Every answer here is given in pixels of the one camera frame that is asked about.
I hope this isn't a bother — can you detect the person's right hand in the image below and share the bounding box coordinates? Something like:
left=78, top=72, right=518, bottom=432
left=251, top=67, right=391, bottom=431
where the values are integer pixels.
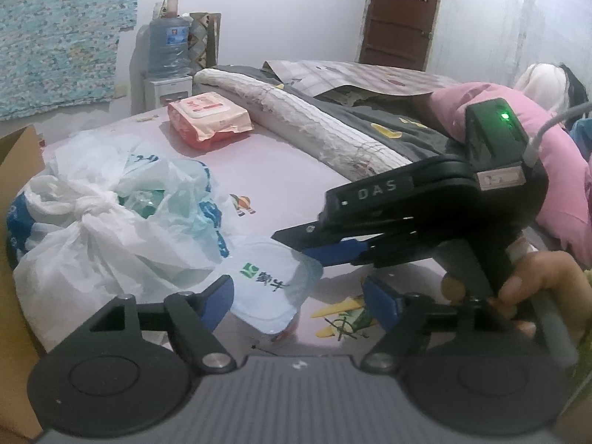
left=490, top=250, right=589, bottom=349

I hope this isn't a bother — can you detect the pink printed bed mat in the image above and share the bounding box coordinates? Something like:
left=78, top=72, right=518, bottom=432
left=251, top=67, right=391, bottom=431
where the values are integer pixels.
left=37, top=106, right=574, bottom=371

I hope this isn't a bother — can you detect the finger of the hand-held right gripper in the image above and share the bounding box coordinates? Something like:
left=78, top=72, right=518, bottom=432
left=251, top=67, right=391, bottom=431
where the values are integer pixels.
left=272, top=222, right=371, bottom=255
left=303, top=238, right=394, bottom=270

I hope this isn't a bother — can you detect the brown wooden door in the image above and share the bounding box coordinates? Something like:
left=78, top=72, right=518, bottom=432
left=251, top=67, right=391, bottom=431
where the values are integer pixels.
left=358, top=0, right=447, bottom=72

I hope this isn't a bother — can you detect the blue water bottle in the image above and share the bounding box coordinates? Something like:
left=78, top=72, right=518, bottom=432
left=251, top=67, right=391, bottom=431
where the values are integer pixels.
left=148, top=15, right=192, bottom=78

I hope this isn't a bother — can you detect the pink wet wipes pack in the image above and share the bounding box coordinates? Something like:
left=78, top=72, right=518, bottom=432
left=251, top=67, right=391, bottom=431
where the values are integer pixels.
left=167, top=92, right=253, bottom=151

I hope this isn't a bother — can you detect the grey and white quilt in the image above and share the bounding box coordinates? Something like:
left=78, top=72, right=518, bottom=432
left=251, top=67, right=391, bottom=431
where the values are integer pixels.
left=193, top=65, right=468, bottom=181

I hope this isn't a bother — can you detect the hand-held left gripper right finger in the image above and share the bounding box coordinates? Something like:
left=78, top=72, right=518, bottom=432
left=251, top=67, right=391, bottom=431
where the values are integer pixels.
left=361, top=275, right=508, bottom=375

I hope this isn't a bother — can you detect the white yogurt cup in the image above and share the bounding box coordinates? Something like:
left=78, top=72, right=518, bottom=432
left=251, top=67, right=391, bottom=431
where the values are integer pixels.
left=222, top=236, right=323, bottom=336

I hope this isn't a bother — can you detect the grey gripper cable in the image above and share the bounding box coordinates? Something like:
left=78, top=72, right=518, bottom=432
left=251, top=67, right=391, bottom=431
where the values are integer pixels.
left=525, top=104, right=592, bottom=167

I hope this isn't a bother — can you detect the floral wall cloth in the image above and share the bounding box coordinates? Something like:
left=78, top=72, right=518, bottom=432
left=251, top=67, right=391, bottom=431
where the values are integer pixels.
left=0, top=0, right=142, bottom=121

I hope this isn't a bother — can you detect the white knotted plastic bag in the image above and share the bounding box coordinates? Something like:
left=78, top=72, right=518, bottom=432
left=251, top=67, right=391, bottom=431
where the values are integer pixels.
left=13, top=176, right=223, bottom=352

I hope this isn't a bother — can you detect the white garment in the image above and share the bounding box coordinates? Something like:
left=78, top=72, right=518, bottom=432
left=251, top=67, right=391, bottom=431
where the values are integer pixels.
left=514, top=62, right=569, bottom=114

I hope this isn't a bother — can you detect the pink blanket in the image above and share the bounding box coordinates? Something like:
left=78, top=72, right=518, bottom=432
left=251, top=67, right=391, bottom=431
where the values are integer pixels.
left=423, top=81, right=592, bottom=269

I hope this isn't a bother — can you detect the brown cardboard box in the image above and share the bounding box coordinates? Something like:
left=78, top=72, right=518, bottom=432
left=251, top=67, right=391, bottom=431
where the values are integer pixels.
left=0, top=125, right=47, bottom=440

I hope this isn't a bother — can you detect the folded patterned bag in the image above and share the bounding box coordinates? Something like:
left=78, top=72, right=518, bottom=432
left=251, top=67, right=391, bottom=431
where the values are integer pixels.
left=189, top=11, right=222, bottom=69

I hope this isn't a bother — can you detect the translucent plastic bag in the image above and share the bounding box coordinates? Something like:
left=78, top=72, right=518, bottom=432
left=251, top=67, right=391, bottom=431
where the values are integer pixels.
left=44, top=129, right=232, bottom=262

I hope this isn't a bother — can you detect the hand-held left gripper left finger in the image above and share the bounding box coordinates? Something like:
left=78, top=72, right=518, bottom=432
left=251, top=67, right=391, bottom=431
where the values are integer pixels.
left=91, top=275, right=238, bottom=376

